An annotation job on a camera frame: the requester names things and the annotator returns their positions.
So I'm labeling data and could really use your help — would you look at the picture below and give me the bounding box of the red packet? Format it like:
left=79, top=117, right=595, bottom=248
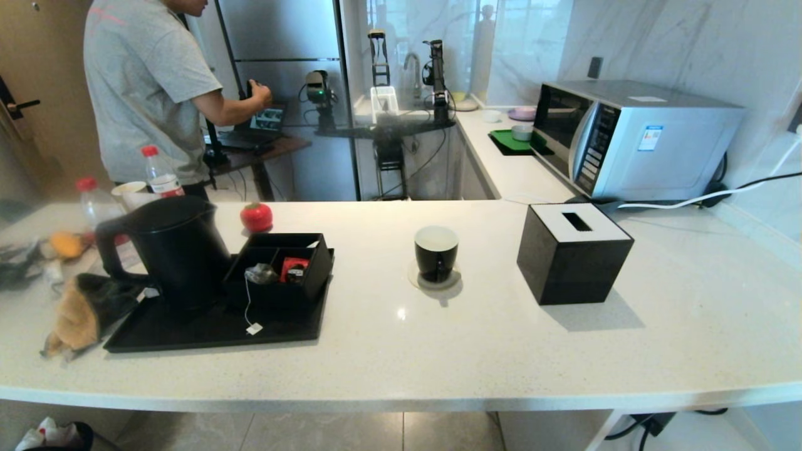
left=280, top=257, right=310, bottom=284

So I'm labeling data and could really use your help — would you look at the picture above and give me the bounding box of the black electric kettle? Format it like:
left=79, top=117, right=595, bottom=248
left=94, top=195, right=232, bottom=314

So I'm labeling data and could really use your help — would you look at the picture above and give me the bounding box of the black serving tray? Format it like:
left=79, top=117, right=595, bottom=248
left=103, top=247, right=335, bottom=353

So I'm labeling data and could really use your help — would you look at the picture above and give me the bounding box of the black tissue box white lid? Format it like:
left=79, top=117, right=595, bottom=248
left=517, top=202, right=635, bottom=306

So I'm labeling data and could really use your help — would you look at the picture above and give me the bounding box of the black cup white inside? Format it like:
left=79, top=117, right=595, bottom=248
left=414, top=225, right=460, bottom=284

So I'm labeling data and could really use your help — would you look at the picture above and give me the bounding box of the steel refrigerator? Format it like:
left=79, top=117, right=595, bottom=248
left=213, top=0, right=361, bottom=201

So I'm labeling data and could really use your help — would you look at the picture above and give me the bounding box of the person in grey t-shirt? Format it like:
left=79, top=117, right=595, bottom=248
left=83, top=0, right=273, bottom=201

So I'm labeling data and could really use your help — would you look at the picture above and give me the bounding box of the black camera with green light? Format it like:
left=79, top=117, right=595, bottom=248
left=304, top=70, right=339, bottom=132

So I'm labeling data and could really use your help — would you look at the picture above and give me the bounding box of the black laptop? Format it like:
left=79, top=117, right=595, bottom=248
left=216, top=101, right=289, bottom=150

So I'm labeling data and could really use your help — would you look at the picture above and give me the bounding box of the brown black oven mitt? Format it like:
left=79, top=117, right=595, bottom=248
left=41, top=272, right=151, bottom=361

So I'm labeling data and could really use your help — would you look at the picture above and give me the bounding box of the white power cable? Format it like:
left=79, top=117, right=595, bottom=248
left=617, top=141, right=802, bottom=210

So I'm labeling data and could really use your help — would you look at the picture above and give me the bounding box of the silver microwave oven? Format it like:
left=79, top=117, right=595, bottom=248
left=530, top=80, right=746, bottom=201

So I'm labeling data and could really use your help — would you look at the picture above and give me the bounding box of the white paper cup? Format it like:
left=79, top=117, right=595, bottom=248
left=111, top=181, right=157, bottom=210

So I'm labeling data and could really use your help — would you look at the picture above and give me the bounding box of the red tomato shaped timer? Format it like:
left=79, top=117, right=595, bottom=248
left=240, top=202, right=274, bottom=234

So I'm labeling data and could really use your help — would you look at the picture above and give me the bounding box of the plastic water bottle red cap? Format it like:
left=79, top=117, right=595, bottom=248
left=141, top=145, right=185, bottom=198
left=76, top=177, right=129, bottom=234

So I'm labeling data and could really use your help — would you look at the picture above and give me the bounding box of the dark clutter pile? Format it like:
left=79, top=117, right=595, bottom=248
left=0, top=241, right=54, bottom=292

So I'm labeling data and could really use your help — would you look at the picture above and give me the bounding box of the black compartment organizer box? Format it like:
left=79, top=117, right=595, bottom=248
left=222, top=232, right=334, bottom=314

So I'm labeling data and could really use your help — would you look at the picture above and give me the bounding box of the white wire rack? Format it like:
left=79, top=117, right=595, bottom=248
left=370, top=86, right=400, bottom=124

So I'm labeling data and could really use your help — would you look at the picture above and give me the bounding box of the black door handle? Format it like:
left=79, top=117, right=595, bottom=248
left=0, top=75, right=41, bottom=121

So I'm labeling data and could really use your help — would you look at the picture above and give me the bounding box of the black trash bin with paper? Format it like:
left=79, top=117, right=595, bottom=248
left=14, top=417, right=95, bottom=451

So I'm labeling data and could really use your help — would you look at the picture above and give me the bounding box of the round clear coaster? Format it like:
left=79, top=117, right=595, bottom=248
left=408, top=260, right=462, bottom=291

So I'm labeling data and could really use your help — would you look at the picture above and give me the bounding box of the black power cable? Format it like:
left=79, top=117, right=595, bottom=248
left=702, top=150, right=802, bottom=201

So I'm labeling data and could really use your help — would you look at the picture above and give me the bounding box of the green tray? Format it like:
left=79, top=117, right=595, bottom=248
left=489, top=128, right=555, bottom=156

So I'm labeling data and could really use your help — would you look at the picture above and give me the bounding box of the grey tea bag with string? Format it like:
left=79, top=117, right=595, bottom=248
left=243, top=263, right=279, bottom=336

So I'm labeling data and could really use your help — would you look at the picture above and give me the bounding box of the chrome faucet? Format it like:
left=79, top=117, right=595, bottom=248
left=403, top=52, right=424, bottom=98

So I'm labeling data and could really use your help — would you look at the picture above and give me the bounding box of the brown wooden desk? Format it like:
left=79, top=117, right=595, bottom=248
left=204, top=135, right=312, bottom=201

